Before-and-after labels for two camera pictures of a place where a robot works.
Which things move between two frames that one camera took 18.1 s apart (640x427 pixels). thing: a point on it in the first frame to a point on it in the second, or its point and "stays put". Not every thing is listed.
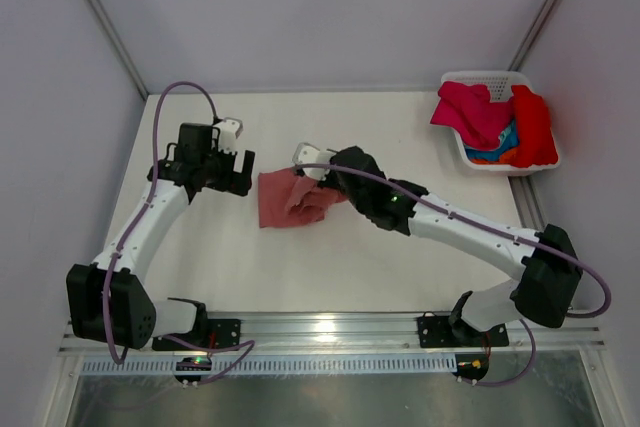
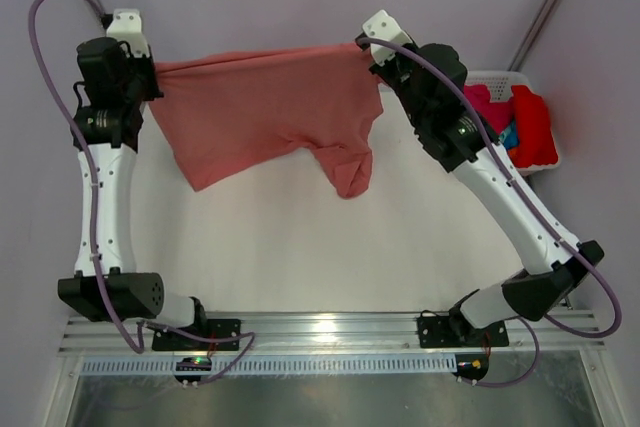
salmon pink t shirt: x=286 y=198 to x=220 y=110
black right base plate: x=436 y=331 stays put
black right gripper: x=329 y=179 to x=385 y=70
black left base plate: x=211 y=335 stays put
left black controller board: x=193 y=364 stays put
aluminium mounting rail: x=365 y=334 stays put
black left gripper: x=239 y=182 to x=147 y=64
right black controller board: x=473 y=366 stays put
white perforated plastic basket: x=500 y=86 stays put
